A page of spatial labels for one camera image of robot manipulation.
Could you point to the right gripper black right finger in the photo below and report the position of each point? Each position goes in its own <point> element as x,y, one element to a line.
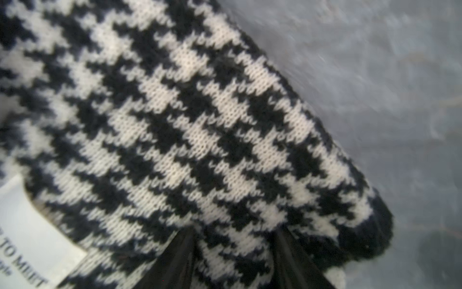
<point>293,268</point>

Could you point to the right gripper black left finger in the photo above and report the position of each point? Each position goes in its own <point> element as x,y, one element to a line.
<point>174,267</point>

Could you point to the black white houndstooth scarf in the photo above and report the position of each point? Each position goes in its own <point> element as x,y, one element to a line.
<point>134,119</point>

